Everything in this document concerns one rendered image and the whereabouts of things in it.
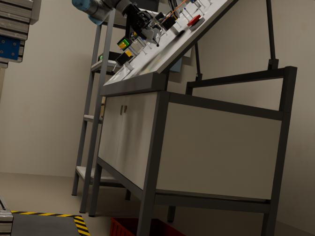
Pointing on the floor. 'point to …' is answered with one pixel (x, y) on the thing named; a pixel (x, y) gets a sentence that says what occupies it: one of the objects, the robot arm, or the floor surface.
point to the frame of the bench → (193, 202)
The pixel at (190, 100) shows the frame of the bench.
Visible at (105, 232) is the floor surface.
